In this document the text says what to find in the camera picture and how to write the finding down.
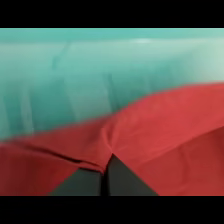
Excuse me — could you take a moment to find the red T-shirt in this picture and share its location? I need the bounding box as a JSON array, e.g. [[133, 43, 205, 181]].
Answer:
[[0, 81, 224, 197]]

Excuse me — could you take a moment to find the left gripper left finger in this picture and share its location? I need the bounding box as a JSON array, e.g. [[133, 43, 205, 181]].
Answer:
[[48, 167, 103, 197]]

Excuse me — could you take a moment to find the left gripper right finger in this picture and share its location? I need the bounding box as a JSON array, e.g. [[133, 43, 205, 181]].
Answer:
[[106, 152, 160, 197]]

